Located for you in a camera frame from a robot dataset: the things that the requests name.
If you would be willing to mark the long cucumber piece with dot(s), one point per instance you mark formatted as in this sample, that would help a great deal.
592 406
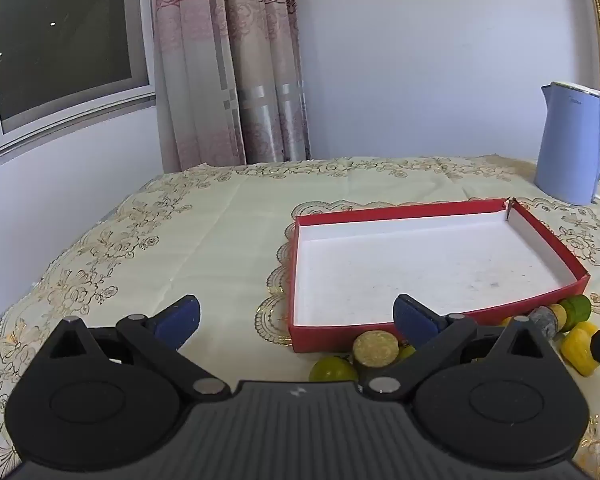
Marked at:
577 307

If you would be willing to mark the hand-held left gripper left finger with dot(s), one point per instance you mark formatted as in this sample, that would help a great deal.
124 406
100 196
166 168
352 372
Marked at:
182 317

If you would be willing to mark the window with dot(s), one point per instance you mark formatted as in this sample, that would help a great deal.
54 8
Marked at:
60 35

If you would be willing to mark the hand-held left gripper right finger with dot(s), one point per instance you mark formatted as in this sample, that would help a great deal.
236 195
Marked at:
410 317

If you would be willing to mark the large dark sugarcane piece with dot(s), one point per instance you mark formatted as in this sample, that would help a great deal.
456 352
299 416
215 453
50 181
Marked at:
375 347

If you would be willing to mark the pink patterned curtain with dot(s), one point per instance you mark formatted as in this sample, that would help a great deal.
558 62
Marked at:
230 60

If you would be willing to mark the green tomato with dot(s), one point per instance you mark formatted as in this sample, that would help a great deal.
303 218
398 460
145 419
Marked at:
332 370

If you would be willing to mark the small dark sugarcane piece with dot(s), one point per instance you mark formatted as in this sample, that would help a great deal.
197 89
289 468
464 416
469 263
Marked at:
542 321

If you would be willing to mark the red cardboard box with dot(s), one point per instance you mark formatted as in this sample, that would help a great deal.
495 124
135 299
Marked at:
430 260

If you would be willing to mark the round brownish yellow fruit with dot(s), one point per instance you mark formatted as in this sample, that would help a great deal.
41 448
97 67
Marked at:
406 352

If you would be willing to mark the blue electric kettle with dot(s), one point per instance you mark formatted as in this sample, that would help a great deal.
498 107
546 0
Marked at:
565 145

